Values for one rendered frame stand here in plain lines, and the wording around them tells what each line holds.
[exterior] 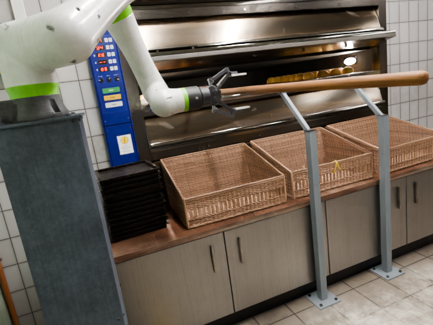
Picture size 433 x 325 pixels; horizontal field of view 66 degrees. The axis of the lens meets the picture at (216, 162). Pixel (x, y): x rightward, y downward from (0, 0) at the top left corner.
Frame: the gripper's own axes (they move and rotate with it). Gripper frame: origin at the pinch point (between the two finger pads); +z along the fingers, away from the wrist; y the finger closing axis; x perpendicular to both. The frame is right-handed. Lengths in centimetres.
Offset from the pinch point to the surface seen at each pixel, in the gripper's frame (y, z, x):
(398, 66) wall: 0, 166, -65
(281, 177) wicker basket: 47, 23, -15
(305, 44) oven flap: -21, 70, -51
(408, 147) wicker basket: 48, 115, -16
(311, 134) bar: 25.5, 36.3, -5.6
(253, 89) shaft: -0.1, -1.0, 9.9
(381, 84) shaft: 1, -1, 70
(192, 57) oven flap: -20, -3, -51
